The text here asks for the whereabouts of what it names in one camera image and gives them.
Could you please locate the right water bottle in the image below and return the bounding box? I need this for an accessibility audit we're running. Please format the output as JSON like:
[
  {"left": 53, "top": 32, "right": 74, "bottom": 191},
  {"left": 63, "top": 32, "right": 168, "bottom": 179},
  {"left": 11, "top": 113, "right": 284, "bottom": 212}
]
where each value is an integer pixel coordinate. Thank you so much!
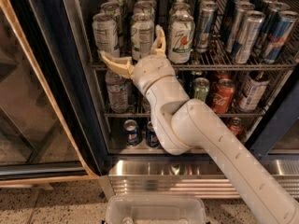
[{"left": 142, "top": 97, "right": 150, "bottom": 113}]

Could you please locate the upper wire shelf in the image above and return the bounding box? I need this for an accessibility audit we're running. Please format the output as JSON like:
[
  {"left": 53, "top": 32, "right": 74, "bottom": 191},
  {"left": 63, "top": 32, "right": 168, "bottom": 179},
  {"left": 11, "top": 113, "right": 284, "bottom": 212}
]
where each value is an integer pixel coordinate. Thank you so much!
[{"left": 89, "top": 0, "right": 299, "bottom": 72}]

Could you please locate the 7up can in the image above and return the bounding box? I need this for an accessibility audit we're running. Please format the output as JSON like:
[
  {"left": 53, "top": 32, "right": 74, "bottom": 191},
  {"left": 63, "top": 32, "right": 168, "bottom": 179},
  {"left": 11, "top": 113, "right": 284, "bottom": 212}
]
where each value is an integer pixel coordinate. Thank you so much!
[
  {"left": 92, "top": 13, "right": 120, "bottom": 57},
  {"left": 167, "top": 14, "right": 194, "bottom": 63},
  {"left": 131, "top": 13, "right": 154, "bottom": 61}
]

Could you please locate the left pepsi can bottom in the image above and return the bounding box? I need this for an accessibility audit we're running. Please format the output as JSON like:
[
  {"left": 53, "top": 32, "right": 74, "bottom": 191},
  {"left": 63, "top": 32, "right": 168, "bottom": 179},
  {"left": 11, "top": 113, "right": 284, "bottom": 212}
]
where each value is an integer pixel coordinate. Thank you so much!
[{"left": 123, "top": 119, "right": 139, "bottom": 147}]

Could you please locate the blue red bull can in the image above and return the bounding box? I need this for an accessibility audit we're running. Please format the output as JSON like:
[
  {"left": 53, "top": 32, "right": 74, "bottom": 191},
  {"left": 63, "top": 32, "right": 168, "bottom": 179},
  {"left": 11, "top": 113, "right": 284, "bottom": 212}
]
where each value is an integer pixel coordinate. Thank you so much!
[{"left": 260, "top": 10, "right": 299, "bottom": 64}]

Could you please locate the pepsi can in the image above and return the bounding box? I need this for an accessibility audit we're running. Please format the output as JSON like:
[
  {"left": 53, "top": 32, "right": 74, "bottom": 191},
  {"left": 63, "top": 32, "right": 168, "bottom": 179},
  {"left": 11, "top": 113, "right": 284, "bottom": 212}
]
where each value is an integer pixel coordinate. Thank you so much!
[
  {"left": 123, "top": 119, "right": 139, "bottom": 147},
  {"left": 146, "top": 121, "right": 160, "bottom": 147}
]

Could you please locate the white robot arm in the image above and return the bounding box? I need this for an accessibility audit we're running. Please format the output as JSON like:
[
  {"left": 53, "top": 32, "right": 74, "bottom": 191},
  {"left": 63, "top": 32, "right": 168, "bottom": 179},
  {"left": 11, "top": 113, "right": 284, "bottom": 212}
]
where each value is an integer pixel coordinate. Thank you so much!
[{"left": 99, "top": 26, "right": 299, "bottom": 224}]

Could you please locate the left water bottle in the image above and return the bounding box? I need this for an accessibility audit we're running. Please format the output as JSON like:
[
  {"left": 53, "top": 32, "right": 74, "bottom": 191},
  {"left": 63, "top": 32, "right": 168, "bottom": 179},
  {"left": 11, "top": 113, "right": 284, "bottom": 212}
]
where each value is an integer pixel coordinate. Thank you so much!
[{"left": 105, "top": 70, "right": 128, "bottom": 113}]

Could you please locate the steel fridge base grille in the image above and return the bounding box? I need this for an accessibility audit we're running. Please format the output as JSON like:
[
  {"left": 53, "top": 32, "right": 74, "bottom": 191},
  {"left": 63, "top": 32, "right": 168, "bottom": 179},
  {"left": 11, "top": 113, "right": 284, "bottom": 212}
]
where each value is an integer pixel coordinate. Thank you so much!
[{"left": 99, "top": 159, "right": 299, "bottom": 200}]

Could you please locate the glass fridge door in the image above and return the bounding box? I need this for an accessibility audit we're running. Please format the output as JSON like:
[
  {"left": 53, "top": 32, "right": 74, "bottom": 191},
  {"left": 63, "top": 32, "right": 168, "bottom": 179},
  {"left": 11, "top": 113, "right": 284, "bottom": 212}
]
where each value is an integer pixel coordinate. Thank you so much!
[{"left": 0, "top": 0, "right": 100, "bottom": 185}]

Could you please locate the green soda can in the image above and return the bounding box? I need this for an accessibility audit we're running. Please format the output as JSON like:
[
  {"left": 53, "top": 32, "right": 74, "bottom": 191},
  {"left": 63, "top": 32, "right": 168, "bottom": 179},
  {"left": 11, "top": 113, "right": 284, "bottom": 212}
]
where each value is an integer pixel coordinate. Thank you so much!
[{"left": 192, "top": 77, "right": 210, "bottom": 102}]

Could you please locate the silver blue energy can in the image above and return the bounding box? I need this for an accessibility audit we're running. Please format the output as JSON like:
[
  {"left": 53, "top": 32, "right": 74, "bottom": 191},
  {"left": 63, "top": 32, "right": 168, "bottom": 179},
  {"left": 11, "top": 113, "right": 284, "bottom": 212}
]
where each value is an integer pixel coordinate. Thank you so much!
[{"left": 194, "top": 1, "right": 218, "bottom": 53}]

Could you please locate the red coca cola can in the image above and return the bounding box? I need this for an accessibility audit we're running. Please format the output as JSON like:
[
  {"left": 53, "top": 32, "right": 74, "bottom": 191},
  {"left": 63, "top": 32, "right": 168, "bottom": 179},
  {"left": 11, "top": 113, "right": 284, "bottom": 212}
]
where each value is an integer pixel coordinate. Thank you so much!
[{"left": 210, "top": 78, "right": 235, "bottom": 114}]

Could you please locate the white blue tall can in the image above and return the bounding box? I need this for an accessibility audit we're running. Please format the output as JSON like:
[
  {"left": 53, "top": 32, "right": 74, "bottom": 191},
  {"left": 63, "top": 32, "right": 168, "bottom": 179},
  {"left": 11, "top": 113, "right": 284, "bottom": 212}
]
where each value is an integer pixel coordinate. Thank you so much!
[{"left": 236, "top": 71, "right": 270, "bottom": 113}]

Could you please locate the front silver energy can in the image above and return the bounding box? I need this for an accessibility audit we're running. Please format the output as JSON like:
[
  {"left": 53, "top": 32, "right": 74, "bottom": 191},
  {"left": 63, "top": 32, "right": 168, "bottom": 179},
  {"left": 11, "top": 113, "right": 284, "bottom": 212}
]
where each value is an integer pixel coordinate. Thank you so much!
[{"left": 231, "top": 10, "right": 265, "bottom": 64}]

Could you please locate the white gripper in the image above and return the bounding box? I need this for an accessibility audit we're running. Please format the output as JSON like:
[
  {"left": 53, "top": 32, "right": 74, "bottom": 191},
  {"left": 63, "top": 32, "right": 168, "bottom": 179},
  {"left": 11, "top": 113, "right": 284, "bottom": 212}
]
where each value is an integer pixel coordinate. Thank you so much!
[{"left": 100, "top": 25, "right": 175, "bottom": 94}]

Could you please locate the wire shelf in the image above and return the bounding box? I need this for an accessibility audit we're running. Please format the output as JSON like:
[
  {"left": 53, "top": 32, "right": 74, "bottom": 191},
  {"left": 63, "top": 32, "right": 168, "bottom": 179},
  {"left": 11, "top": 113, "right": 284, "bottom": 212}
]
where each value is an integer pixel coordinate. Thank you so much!
[
  {"left": 103, "top": 75, "right": 265, "bottom": 119},
  {"left": 89, "top": 0, "right": 299, "bottom": 72}
]

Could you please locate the right coke can bottom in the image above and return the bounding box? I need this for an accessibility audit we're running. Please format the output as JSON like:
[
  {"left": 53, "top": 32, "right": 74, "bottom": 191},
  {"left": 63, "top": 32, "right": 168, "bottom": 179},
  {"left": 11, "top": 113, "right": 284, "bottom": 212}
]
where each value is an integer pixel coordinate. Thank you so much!
[{"left": 227, "top": 117, "right": 244, "bottom": 137}]

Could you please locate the clear plastic bin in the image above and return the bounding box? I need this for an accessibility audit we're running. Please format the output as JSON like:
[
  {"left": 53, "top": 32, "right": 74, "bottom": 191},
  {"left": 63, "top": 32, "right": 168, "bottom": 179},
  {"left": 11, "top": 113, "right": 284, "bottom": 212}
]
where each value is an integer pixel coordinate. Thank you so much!
[{"left": 105, "top": 193, "right": 206, "bottom": 224}]

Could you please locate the lower wire shelf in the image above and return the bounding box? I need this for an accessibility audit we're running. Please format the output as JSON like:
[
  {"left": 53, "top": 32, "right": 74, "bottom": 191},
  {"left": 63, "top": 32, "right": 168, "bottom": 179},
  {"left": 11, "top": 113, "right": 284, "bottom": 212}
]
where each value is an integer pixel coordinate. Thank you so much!
[{"left": 103, "top": 75, "right": 265, "bottom": 119}]

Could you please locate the right pepsi can bottom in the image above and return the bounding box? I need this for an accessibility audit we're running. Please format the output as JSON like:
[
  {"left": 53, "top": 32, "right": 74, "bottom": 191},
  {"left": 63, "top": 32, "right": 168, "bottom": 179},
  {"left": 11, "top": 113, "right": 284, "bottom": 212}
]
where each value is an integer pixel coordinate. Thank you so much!
[{"left": 146, "top": 121, "right": 160, "bottom": 147}]

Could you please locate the water bottle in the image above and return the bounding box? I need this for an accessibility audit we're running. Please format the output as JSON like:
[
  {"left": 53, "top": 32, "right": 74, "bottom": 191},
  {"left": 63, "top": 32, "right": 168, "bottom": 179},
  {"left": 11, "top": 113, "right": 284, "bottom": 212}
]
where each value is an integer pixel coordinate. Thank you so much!
[
  {"left": 142, "top": 97, "right": 150, "bottom": 113},
  {"left": 105, "top": 70, "right": 128, "bottom": 113}
]

